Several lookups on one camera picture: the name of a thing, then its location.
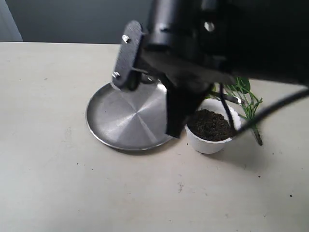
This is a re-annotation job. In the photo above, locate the black cable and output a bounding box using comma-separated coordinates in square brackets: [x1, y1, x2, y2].
[219, 82, 309, 138]

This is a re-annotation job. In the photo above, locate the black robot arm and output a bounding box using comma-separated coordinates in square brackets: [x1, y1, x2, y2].
[112, 0, 309, 137]

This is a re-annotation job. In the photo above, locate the dark soil in pot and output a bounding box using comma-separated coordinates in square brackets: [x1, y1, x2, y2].
[187, 109, 233, 142]

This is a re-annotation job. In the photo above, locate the red artificial anthurium flower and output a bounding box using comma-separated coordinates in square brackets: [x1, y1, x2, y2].
[210, 76, 263, 146]

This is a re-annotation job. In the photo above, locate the round stainless steel plate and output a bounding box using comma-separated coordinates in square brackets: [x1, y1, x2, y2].
[85, 82, 172, 151]

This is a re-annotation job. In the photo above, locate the white plastic flower pot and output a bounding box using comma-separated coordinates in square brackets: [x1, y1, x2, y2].
[185, 99, 235, 154]

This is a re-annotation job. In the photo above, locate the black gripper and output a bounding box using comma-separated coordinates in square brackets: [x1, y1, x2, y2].
[112, 0, 233, 138]

